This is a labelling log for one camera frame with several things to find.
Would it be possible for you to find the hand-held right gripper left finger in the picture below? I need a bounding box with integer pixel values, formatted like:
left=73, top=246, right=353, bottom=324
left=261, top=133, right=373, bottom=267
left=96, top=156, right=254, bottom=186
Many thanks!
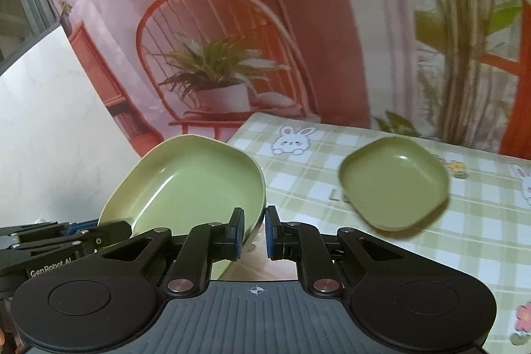
left=100, top=207, right=246, bottom=297

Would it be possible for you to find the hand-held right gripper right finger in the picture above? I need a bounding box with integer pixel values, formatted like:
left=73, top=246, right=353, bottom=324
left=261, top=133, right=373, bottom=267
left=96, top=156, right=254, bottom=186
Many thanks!
left=265, top=206, right=461, bottom=297

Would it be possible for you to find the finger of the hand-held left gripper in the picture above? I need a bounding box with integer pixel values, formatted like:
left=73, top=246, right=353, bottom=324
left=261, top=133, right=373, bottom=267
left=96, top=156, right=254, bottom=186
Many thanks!
left=0, top=220, right=100, bottom=241
left=8, top=220, right=134, bottom=255

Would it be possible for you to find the light green plate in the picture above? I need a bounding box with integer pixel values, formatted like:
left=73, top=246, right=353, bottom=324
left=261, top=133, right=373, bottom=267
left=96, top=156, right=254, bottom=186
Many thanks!
left=97, top=135, right=267, bottom=281

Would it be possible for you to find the checked rabbit print tablecloth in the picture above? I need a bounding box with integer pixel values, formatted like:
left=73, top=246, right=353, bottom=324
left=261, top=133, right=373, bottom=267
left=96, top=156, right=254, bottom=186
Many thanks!
left=211, top=111, right=531, bottom=354

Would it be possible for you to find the olive green plate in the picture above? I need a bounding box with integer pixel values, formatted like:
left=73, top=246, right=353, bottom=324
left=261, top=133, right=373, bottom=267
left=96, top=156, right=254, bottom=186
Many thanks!
left=338, top=136, right=451, bottom=232

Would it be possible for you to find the printed room scene backdrop cloth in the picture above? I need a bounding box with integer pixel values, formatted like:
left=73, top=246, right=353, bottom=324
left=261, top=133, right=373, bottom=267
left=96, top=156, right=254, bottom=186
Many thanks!
left=25, top=0, right=531, bottom=162

